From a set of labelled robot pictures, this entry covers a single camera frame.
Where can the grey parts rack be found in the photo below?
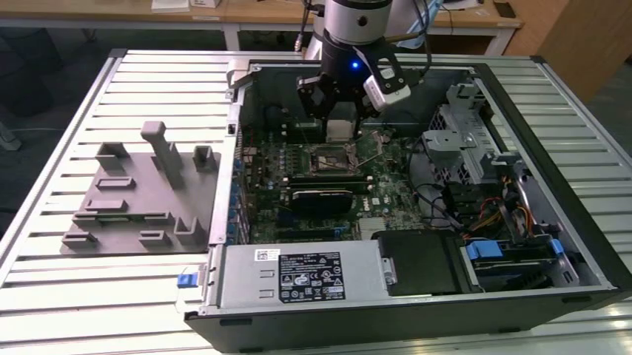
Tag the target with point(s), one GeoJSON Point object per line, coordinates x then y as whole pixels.
{"type": "Point", "coordinates": [149, 207]}

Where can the blue disk carrier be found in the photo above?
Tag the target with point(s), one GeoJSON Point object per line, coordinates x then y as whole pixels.
{"type": "Point", "coordinates": [487, 251]}

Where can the metal disk bay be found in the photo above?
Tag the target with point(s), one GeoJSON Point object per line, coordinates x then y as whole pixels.
{"type": "Point", "coordinates": [568, 273]}

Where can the green motherboard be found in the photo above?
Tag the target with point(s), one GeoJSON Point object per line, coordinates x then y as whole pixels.
{"type": "Point", "coordinates": [394, 222]}

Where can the silver power supply unit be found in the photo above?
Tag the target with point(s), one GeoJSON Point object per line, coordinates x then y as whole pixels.
{"type": "Point", "coordinates": [246, 273]}

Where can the CPU socket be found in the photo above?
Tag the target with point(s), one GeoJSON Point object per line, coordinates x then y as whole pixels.
{"type": "Point", "coordinates": [328, 153]}

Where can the grey stand foot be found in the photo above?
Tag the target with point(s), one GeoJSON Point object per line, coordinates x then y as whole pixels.
{"type": "Point", "coordinates": [10, 137]}

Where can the silver CPU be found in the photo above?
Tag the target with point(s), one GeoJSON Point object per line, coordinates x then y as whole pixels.
{"type": "Point", "coordinates": [341, 130]}

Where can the blue case latch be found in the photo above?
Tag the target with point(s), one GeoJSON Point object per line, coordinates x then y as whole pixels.
{"type": "Point", "coordinates": [187, 280]}

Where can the white paper sheet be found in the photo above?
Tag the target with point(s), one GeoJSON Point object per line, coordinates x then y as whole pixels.
{"type": "Point", "coordinates": [170, 4]}

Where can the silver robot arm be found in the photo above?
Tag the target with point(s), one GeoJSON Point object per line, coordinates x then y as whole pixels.
{"type": "Point", "coordinates": [356, 18]}

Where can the blue header connector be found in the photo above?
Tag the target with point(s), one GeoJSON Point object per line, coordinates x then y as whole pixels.
{"type": "Point", "coordinates": [338, 233]}

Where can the wooden desk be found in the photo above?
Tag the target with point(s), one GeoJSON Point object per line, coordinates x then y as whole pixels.
{"type": "Point", "coordinates": [123, 16]}

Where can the black expansion slot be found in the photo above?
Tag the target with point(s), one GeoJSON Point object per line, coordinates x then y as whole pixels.
{"type": "Point", "coordinates": [304, 234]}

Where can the black PC case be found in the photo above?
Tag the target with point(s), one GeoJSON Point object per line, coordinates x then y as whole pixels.
{"type": "Point", "coordinates": [345, 329]}

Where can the small white box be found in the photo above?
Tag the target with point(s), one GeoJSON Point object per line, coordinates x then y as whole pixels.
{"type": "Point", "coordinates": [203, 3]}

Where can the metal locking lever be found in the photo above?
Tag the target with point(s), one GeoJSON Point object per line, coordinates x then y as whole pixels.
{"type": "Point", "coordinates": [332, 163]}

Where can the black office chair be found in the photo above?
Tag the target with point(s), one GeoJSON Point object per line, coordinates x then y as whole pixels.
{"type": "Point", "coordinates": [24, 74]}

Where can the black graphics card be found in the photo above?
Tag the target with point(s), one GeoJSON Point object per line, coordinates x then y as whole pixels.
{"type": "Point", "coordinates": [321, 203]}

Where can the silver drive cage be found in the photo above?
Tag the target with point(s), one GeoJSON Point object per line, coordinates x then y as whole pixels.
{"type": "Point", "coordinates": [459, 122]}

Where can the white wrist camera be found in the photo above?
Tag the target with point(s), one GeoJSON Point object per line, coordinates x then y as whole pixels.
{"type": "Point", "coordinates": [390, 92]}

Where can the black phone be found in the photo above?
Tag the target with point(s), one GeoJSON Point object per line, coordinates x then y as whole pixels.
{"type": "Point", "coordinates": [504, 9]}

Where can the black RAM slot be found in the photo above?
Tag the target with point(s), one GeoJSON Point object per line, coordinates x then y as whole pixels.
{"type": "Point", "coordinates": [328, 186]}
{"type": "Point", "coordinates": [328, 191]}
{"type": "Point", "coordinates": [328, 183]}
{"type": "Point", "coordinates": [328, 179]}

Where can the black plastic shroud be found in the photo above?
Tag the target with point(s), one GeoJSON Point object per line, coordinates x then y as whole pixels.
{"type": "Point", "coordinates": [420, 262]}

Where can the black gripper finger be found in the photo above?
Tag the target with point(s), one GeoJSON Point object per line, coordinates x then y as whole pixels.
{"type": "Point", "coordinates": [360, 114]}
{"type": "Point", "coordinates": [312, 96]}

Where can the wooden cabinet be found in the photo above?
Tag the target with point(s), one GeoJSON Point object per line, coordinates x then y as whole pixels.
{"type": "Point", "coordinates": [583, 37]}

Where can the silver chipset heatsink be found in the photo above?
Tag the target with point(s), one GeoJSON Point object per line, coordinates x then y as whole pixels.
{"type": "Point", "coordinates": [372, 225]}

